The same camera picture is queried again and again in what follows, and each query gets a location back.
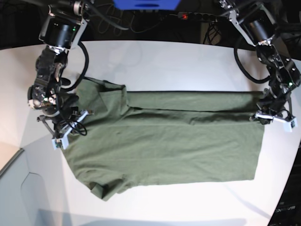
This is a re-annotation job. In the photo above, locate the black cable bundle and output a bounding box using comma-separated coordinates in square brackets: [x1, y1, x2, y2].
[203, 21, 223, 45]

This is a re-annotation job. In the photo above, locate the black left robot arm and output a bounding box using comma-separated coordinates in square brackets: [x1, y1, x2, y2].
[219, 0, 301, 122]

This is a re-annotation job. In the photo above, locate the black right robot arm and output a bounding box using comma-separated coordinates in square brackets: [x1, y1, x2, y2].
[27, 0, 89, 139]

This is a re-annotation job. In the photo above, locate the green t-shirt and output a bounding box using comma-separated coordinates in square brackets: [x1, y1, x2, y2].
[63, 79, 264, 201]

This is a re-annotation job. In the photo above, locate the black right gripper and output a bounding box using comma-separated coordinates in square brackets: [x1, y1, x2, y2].
[36, 106, 82, 138]

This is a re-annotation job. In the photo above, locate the black power strip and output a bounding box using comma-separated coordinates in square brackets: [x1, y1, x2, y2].
[169, 12, 219, 23]

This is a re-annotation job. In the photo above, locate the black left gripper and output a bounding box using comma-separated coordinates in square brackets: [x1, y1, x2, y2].
[256, 94, 293, 118]

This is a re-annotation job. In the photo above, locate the blue plastic box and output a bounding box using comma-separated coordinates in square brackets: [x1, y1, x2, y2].
[113, 0, 181, 10]

